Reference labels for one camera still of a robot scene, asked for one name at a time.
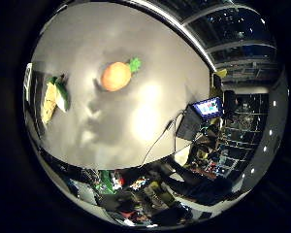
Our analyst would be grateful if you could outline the white rectangular container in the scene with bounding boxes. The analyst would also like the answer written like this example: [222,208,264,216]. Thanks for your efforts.
[23,62,40,130]

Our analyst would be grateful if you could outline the orange fruit plush toy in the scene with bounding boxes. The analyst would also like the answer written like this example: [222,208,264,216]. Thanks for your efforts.
[100,57,143,92]

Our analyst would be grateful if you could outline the green bag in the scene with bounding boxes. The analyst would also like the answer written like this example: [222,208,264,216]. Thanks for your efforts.
[98,170,115,195]

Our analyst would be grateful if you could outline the person in dark blue shirt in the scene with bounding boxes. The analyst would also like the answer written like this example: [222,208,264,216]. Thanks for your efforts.
[166,158,234,207]

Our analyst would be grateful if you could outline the yellow corn plush toy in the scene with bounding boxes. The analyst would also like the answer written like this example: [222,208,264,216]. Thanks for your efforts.
[41,75,70,125]

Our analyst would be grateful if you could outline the thin black cable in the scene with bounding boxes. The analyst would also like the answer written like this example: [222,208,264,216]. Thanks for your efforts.
[141,110,187,166]

